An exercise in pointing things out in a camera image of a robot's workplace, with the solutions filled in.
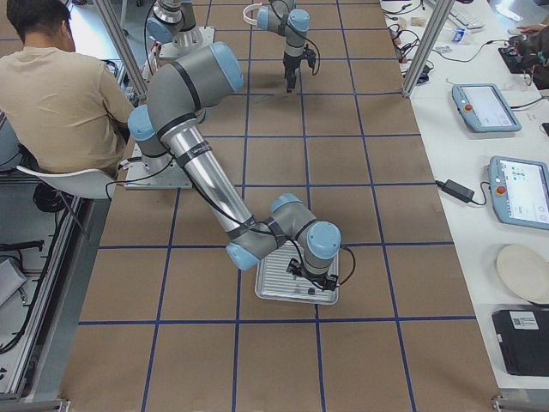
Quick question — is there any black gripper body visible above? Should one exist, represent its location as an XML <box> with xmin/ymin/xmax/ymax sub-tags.
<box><xmin>286</xmin><ymin>258</ymin><xmax>339</xmax><ymax>291</ymax></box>
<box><xmin>283</xmin><ymin>46</ymin><xmax>312</xmax><ymax>81</ymax></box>

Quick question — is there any silver ribbed metal tray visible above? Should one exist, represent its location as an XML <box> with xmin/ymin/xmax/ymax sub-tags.
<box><xmin>255</xmin><ymin>241</ymin><xmax>339</xmax><ymax>305</ymax></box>

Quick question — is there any black power adapter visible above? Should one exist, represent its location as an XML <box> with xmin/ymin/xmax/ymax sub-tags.
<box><xmin>435</xmin><ymin>179</ymin><xmax>474</xmax><ymax>203</ymax></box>

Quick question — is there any far blue teach pendant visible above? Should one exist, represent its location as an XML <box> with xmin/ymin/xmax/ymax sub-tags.
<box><xmin>451</xmin><ymin>83</ymin><xmax>522</xmax><ymax>133</ymax></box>

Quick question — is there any blue teach pendant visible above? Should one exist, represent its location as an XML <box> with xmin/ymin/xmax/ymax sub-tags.
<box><xmin>488</xmin><ymin>156</ymin><xmax>548</xmax><ymax>230</ymax></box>
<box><xmin>451</xmin><ymin>83</ymin><xmax>522</xmax><ymax>133</ymax></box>

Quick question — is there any cream round plate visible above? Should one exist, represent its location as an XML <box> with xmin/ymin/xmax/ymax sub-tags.
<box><xmin>496</xmin><ymin>245</ymin><xmax>548</xmax><ymax>305</ymax></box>

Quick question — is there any black laptop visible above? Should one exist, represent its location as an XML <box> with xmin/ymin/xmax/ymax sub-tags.
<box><xmin>492</xmin><ymin>310</ymin><xmax>548</xmax><ymax>377</ymax></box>

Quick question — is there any near blue teach pendant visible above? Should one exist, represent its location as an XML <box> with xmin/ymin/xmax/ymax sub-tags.
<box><xmin>488</xmin><ymin>156</ymin><xmax>548</xmax><ymax>230</ymax></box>

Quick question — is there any white chair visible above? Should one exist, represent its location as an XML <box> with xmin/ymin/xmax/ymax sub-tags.
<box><xmin>16</xmin><ymin>166</ymin><xmax>115</xmax><ymax>239</ymax></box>

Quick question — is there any person in beige shirt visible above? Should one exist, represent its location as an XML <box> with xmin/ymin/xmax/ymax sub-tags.
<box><xmin>1</xmin><ymin>1</ymin><xmax>134</xmax><ymax>176</ymax></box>

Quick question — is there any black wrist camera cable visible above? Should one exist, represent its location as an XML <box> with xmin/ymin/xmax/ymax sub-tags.
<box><xmin>329</xmin><ymin>245</ymin><xmax>357</xmax><ymax>288</ymax></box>

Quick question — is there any white curved plastic bracket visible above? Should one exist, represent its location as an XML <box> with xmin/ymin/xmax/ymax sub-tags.
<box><xmin>242</xmin><ymin>3</ymin><xmax>262</xmax><ymax>27</ymax></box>

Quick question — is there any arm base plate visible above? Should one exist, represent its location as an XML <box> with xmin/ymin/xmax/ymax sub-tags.
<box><xmin>121</xmin><ymin>140</ymin><xmax>192</xmax><ymax>190</ymax></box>
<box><xmin>157</xmin><ymin>26</ymin><xmax>215</xmax><ymax>61</ymax></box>

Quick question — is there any aluminium frame post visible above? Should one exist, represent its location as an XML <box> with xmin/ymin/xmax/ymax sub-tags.
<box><xmin>401</xmin><ymin>0</ymin><xmax>454</xmax><ymax>98</ymax></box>

